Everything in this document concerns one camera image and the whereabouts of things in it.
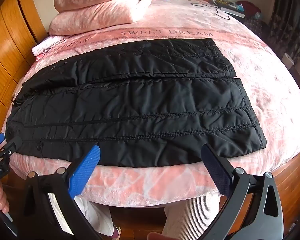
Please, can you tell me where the red cloth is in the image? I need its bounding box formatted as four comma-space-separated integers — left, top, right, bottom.
241, 1, 262, 15

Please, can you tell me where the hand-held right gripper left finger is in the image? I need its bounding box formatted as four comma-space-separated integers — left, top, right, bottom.
24, 145, 102, 240

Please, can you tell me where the pink printed bed sheet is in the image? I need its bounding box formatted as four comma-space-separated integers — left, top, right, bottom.
9, 0, 300, 207

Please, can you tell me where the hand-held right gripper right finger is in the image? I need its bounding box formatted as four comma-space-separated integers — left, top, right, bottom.
201, 144, 284, 240

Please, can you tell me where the cluttered bedside table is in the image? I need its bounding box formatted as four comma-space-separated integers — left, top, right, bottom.
221, 6, 246, 18

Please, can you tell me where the pink shoe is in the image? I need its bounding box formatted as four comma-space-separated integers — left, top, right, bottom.
109, 226, 122, 240

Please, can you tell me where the person's leg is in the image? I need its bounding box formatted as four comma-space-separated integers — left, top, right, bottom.
164, 192, 221, 240
74, 195, 115, 240

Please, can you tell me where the dark patterned curtain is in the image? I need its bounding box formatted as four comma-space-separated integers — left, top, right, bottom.
266, 0, 300, 67

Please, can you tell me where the black cable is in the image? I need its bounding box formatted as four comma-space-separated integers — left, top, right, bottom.
191, 2, 231, 20

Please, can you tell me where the person's right leg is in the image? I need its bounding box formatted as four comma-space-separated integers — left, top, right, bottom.
164, 192, 221, 240

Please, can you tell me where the pink white towel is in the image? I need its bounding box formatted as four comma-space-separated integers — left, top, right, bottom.
31, 35, 65, 61

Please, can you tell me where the black jacket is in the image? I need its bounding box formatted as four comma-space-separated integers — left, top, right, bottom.
5, 38, 267, 167

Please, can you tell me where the person's left hand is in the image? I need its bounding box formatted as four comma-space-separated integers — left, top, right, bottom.
0, 180, 10, 212

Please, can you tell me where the person's left leg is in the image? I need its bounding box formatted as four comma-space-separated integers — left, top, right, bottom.
74, 195, 115, 240

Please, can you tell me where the pink pillow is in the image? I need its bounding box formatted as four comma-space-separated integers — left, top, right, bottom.
48, 11, 140, 36

